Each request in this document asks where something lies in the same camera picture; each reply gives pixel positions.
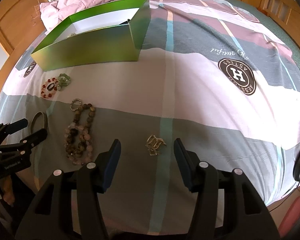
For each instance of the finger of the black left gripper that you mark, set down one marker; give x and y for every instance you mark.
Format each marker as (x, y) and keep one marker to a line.
(10, 128)
(32, 140)

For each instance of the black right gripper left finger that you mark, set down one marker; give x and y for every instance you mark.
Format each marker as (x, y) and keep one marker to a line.
(106, 164)

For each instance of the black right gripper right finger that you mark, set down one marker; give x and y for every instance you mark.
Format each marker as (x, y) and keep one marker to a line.
(187, 162)

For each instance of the dark metal bangle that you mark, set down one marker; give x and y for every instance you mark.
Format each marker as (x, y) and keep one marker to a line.
(39, 118)

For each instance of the person left hand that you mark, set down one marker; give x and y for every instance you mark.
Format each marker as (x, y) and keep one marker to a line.
(7, 191)

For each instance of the plaid bed sheet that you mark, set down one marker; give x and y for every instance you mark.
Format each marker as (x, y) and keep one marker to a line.
(209, 73)

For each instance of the wooden headboard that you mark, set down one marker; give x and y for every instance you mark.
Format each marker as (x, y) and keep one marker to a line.
(20, 25)

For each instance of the green cardboard box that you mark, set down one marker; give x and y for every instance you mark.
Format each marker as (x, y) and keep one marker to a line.
(94, 36)

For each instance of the black sunglasses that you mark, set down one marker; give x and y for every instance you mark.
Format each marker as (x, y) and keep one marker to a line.
(126, 22)

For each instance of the green mattress cover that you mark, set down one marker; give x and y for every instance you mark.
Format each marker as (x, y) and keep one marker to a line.
(272, 26)

